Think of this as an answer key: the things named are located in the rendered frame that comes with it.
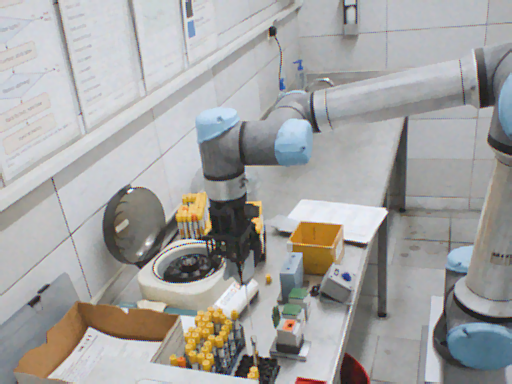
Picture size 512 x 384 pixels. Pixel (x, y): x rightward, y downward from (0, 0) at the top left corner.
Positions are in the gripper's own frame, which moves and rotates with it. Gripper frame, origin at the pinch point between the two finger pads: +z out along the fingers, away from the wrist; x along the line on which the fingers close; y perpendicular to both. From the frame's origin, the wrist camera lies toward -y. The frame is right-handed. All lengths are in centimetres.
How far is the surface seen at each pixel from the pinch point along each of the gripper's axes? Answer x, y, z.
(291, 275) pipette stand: 1.5, -25.7, 16.7
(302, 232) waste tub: -3, -53, 20
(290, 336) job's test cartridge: 6.3, -6.6, 20.0
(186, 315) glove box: -20.6, -7.9, 19.2
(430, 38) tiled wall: 22, -249, 6
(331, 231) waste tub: 6, -52, 19
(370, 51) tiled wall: -11, -249, 11
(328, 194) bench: -3, -91, 26
